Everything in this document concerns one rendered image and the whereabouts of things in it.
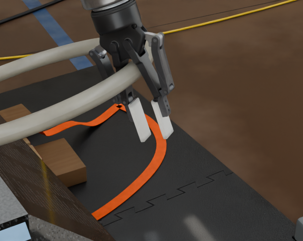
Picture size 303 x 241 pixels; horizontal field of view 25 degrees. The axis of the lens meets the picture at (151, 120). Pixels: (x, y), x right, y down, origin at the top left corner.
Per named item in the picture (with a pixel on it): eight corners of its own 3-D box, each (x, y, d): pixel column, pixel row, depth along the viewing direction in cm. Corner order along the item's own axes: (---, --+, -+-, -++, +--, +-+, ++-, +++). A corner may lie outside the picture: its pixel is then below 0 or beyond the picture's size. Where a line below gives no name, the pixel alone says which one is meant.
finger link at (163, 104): (156, 85, 114) (172, 82, 112) (165, 113, 116) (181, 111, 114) (152, 89, 113) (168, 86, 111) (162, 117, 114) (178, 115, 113)
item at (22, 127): (-156, 158, 125) (-163, 143, 124) (39, 56, 158) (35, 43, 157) (3, 170, 92) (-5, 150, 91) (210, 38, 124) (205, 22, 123)
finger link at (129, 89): (116, 43, 110) (108, 43, 111) (126, 107, 115) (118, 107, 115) (127, 35, 113) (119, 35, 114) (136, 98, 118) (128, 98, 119)
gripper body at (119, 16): (144, -9, 111) (162, 45, 114) (100, 2, 115) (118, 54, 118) (124, 4, 105) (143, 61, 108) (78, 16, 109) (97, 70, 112)
